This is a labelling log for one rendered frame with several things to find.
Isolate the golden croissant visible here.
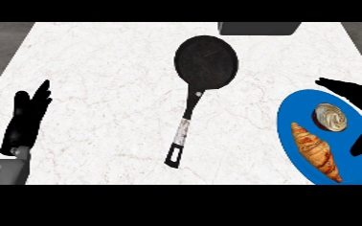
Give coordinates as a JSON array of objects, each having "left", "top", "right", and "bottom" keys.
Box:
[{"left": 290, "top": 122, "right": 344, "bottom": 184}]

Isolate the blue plate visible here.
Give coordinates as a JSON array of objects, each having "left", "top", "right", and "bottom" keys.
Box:
[{"left": 276, "top": 88, "right": 362, "bottom": 186}]

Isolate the cream frosted cupcake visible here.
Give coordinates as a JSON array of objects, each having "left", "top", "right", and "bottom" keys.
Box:
[{"left": 312, "top": 102, "right": 349, "bottom": 133}]

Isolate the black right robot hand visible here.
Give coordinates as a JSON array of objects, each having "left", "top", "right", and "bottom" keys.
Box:
[{"left": 313, "top": 77, "right": 362, "bottom": 157}]

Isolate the dark grey appliance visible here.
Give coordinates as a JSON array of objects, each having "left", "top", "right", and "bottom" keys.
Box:
[{"left": 216, "top": 22, "right": 303, "bottom": 36}]

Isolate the black frying pan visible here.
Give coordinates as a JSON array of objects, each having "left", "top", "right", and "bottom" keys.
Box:
[{"left": 163, "top": 34, "right": 241, "bottom": 170}]

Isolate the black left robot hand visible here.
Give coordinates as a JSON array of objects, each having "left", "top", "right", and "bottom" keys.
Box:
[{"left": 0, "top": 79, "right": 53, "bottom": 157}]

